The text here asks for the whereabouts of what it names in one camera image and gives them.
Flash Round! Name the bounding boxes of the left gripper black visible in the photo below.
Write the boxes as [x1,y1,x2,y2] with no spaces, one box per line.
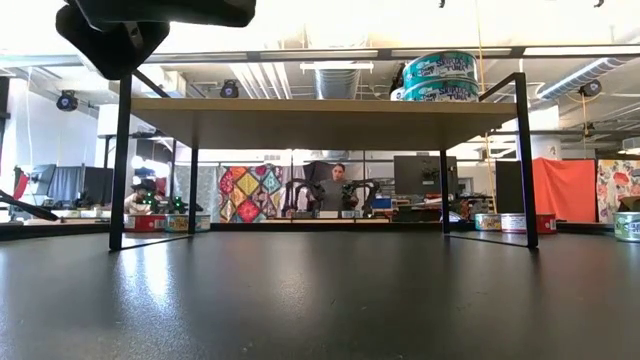
[54,0,258,82]

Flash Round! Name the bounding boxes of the wooden cutting board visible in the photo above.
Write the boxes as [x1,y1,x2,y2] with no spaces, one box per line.
[108,71,540,251]

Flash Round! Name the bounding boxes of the red label seafood can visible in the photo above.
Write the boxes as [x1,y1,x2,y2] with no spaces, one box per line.
[123,213,169,234]
[499,213,558,235]

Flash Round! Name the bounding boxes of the blue curtain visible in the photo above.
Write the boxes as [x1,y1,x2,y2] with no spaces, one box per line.
[47,165,87,204]

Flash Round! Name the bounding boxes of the black background robot arms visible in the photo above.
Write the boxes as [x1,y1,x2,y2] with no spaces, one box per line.
[123,178,204,216]

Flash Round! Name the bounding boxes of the colourful patchwork quilt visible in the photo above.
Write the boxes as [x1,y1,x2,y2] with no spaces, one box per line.
[218,164,285,224]

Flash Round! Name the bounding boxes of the grey overhead beam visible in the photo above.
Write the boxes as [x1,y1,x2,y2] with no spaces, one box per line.
[144,45,640,65]

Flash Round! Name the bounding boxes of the white ceiling light fixture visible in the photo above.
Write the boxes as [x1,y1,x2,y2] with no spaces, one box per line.
[298,60,375,75]

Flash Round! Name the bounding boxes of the person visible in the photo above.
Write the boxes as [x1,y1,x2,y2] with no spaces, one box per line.
[316,162,359,213]

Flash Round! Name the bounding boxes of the black table mat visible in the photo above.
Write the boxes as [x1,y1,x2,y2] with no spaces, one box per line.
[0,222,640,360]

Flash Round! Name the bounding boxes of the black panel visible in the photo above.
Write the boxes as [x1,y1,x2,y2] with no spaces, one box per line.
[495,160,524,215]

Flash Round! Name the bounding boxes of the orange cloth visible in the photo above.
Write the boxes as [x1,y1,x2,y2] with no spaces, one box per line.
[532,157,598,223]

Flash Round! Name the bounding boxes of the floral patterned cloth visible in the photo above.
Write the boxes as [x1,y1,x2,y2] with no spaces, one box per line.
[596,159,640,214]

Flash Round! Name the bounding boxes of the grey ceiling duct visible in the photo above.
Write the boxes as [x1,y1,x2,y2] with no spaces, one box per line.
[314,68,362,100]

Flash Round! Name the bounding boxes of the yellow hanging cord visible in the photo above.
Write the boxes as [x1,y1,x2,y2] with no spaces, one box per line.
[473,0,487,56]

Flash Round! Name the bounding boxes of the white spiral duct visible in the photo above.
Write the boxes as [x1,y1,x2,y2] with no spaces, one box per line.
[537,56,626,101]

